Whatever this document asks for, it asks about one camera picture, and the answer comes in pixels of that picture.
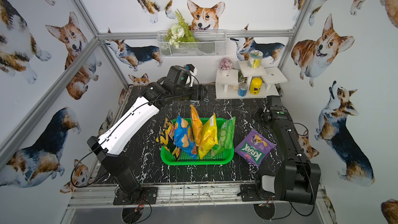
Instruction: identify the purple Krax snack bag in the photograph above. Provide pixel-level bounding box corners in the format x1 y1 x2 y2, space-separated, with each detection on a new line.
234 129 276 167

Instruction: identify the orange chips bag silver stripe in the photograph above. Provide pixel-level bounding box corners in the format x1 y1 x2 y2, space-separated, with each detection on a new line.
190 105 203 146

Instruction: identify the green cucumber chips bag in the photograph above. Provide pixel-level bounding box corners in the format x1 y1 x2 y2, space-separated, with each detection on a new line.
211 117 236 157

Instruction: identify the blue Lays chips bag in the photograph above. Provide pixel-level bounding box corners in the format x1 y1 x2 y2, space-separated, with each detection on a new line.
174 116 197 160

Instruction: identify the yellow Lays chips bag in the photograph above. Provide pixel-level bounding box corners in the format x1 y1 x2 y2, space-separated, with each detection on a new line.
198 114 218 160

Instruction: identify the black Lays chips bag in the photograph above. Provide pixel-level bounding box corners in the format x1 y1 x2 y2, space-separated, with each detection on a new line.
155 116 181 161

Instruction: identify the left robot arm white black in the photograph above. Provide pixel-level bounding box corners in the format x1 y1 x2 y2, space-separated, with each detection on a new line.
87 64 206 204

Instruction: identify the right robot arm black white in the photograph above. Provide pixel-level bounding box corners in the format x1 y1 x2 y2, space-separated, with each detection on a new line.
237 95 321 205

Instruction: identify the green plastic basket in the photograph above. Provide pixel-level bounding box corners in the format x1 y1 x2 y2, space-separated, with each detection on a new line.
161 119 234 166

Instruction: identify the yellow canister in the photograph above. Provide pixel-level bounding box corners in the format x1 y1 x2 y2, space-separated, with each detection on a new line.
250 77 263 95

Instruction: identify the pink flower in white pot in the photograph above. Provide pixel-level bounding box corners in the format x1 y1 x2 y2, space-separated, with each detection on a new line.
219 57 234 76

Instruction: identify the blue glitter can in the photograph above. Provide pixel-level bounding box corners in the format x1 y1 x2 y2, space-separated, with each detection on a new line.
237 83 249 97

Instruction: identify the white tiered display shelf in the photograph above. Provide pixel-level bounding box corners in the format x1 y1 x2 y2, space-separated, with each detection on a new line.
216 61 288 100

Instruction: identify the green and white artificial plant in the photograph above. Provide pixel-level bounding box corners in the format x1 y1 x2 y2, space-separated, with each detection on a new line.
164 9 197 49

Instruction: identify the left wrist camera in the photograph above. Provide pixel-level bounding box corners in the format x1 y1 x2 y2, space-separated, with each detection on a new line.
183 64 198 87

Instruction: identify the white wire wall basket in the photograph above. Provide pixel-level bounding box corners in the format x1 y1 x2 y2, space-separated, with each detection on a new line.
157 31 227 58

